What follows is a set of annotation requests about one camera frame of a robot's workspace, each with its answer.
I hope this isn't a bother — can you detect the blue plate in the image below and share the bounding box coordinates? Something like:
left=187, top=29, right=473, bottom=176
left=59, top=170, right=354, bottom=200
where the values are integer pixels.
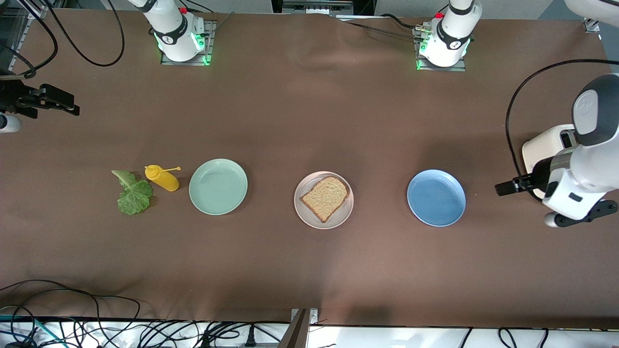
left=406, top=169, right=467, bottom=228

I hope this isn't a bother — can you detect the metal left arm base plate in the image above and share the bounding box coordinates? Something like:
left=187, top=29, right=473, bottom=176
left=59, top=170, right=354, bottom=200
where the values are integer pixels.
left=415, top=27, right=467, bottom=72

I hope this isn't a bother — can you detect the aluminium frame rail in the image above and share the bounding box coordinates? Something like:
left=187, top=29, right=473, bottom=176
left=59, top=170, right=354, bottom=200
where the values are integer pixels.
left=9, top=0, right=50, bottom=61

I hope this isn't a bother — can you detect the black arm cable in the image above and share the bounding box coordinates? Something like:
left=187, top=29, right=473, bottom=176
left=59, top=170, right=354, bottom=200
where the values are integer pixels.
left=0, top=7, right=59, bottom=80
left=505, top=58, right=619, bottom=177
left=46, top=0, right=126, bottom=68

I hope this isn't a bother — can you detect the white toaster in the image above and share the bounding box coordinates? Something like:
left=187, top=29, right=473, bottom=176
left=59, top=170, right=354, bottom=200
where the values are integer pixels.
left=521, top=124, right=579, bottom=200

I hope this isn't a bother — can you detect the teal cable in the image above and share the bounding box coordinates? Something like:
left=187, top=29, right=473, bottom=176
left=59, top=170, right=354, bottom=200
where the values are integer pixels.
left=0, top=314, right=55, bottom=348

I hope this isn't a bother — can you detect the black looped cable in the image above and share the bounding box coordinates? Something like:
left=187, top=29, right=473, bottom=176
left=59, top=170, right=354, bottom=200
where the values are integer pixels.
left=0, top=279, right=141, bottom=339

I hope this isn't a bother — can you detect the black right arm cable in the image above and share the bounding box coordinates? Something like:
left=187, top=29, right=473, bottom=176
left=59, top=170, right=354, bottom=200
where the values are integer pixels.
left=0, top=7, right=59, bottom=80
left=46, top=0, right=126, bottom=68

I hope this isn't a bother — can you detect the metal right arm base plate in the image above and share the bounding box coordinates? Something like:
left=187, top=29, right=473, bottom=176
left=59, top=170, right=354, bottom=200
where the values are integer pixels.
left=161, top=20, right=214, bottom=66

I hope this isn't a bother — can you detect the yellow mustard squeeze bottle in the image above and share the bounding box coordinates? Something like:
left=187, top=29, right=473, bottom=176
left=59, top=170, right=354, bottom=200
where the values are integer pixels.
left=144, top=164, right=182, bottom=192

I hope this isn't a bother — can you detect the brown bread slice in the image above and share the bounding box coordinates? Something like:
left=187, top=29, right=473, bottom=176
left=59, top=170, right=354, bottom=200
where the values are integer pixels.
left=300, top=176, right=350, bottom=223

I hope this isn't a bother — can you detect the grey power strip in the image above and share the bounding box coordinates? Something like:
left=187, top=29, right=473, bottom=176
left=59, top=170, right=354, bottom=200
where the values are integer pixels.
left=282, top=0, right=354, bottom=14

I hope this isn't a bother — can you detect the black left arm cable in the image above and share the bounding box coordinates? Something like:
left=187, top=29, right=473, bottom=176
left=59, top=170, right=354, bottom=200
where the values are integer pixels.
left=505, top=58, right=619, bottom=177

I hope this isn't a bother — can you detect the mint green plate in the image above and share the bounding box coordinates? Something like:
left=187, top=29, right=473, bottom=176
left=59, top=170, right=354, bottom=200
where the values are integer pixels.
left=188, top=158, right=249, bottom=216

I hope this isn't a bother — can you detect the black base supply cable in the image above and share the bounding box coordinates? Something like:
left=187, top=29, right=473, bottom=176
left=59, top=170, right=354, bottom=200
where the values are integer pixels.
left=339, top=14, right=426, bottom=40

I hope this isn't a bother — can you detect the green lettuce leaf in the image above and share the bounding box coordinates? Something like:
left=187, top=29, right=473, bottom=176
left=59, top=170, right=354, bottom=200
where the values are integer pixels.
left=111, top=169, right=154, bottom=216

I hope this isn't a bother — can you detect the beige plate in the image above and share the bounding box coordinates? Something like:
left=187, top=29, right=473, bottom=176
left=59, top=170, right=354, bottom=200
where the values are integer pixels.
left=294, top=171, right=354, bottom=230

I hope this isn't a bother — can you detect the metal frame bracket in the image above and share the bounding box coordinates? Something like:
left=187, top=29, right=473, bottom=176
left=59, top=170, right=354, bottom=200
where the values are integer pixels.
left=278, top=308, right=320, bottom=348

